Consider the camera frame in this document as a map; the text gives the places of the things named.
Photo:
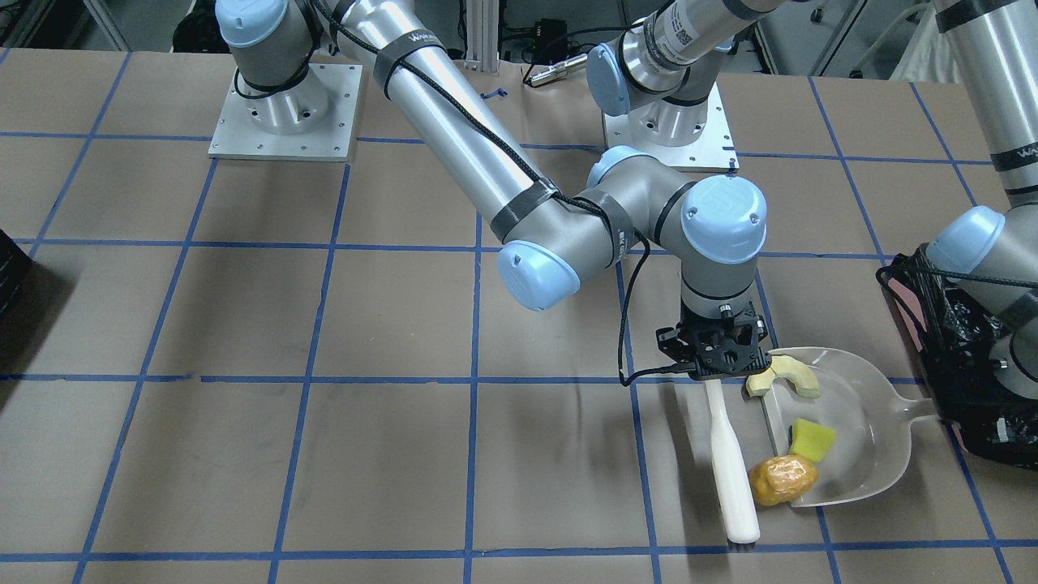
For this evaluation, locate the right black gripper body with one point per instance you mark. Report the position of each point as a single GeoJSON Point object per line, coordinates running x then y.
{"type": "Point", "coordinates": [667, 341]}

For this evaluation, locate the beige plastic dustpan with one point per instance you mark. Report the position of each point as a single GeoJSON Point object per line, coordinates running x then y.
{"type": "Point", "coordinates": [871, 420]}

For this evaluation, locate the white hand brush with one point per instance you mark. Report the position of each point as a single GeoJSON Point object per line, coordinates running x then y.
{"type": "Point", "coordinates": [735, 499]}

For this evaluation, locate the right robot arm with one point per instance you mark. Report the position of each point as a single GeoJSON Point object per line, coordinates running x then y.
{"type": "Point", "coordinates": [552, 244]}

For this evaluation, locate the black bag lined bin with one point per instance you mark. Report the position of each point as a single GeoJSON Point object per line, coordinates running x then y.
{"type": "Point", "coordinates": [954, 338]}

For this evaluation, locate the curved pale peel piece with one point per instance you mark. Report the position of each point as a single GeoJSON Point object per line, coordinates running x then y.
{"type": "Point", "coordinates": [785, 367]}

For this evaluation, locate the yellow sponge piece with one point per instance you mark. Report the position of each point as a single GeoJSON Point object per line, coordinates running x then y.
{"type": "Point", "coordinates": [811, 440]}

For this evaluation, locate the orange crumpled food piece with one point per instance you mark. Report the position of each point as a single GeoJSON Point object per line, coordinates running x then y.
{"type": "Point", "coordinates": [780, 479]}

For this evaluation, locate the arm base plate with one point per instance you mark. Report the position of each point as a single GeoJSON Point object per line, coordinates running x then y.
{"type": "Point", "coordinates": [313, 121]}
{"type": "Point", "coordinates": [693, 138]}

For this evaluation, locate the aluminium frame post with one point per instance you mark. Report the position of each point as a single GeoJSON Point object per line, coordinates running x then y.
{"type": "Point", "coordinates": [482, 36]}

